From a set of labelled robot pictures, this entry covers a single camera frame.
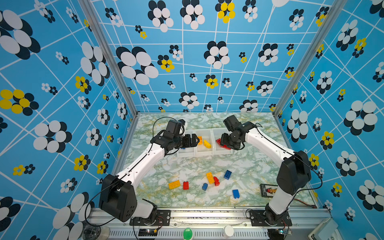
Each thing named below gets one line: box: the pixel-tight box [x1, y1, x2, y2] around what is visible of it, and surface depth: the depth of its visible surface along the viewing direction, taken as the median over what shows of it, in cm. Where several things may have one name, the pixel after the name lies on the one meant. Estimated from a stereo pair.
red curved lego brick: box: [213, 176, 220, 187], surface depth 86 cm
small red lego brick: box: [183, 181, 189, 190], surface depth 86 cm
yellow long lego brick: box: [206, 172, 215, 184], surface depth 88 cm
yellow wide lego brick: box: [168, 180, 181, 190], surface depth 86 cm
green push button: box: [183, 227, 194, 240], surface depth 63 cm
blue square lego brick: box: [223, 169, 232, 180], surface depth 88 cm
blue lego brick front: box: [232, 189, 240, 199], surface depth 82 cm
